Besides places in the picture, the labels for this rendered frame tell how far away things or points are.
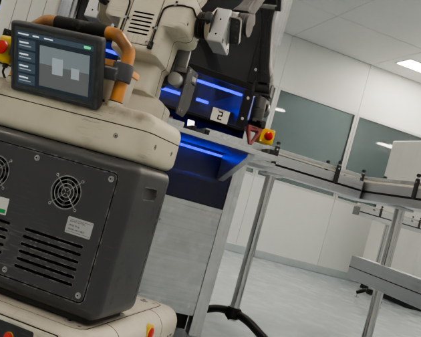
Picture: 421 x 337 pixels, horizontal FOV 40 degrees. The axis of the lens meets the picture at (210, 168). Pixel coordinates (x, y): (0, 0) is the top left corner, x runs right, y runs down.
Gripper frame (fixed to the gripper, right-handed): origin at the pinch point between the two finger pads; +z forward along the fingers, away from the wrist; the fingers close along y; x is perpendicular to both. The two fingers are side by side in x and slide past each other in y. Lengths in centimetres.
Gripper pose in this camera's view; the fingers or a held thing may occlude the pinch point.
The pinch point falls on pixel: (250, 142)
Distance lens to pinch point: 244.5
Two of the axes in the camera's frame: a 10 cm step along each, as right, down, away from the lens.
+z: -2.3, 9.6, -1.7
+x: -9.3, -2.7, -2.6
